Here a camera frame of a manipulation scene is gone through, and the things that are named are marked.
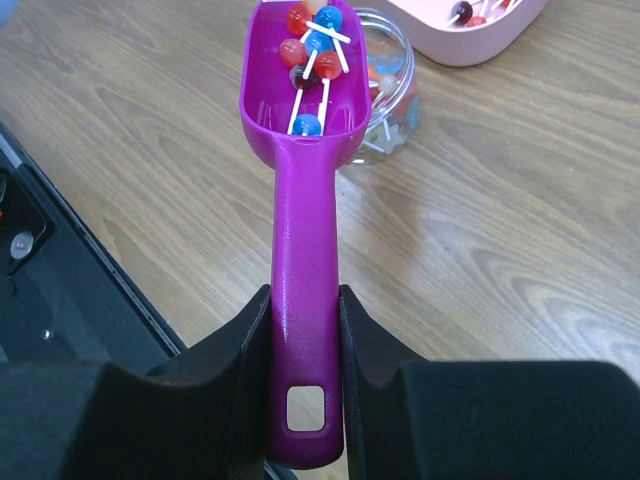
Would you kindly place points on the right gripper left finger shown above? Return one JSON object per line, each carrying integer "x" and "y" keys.
{"x": 201, "y": 415}

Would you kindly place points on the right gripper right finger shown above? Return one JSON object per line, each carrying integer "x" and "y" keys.
{"x": 408, "y": 417}

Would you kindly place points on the magenta plastic scoop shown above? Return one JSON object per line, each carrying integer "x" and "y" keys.
{"x": 305, "y": 138}

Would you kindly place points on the clear plastic cup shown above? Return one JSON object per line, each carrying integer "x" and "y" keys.
{"x": 396, "y": 103}

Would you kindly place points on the pink tray of lollipops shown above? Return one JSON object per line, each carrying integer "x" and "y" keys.
{"x": 430, "y": 30}

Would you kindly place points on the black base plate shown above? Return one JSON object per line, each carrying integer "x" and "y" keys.
{"x": 63, "y": 296}

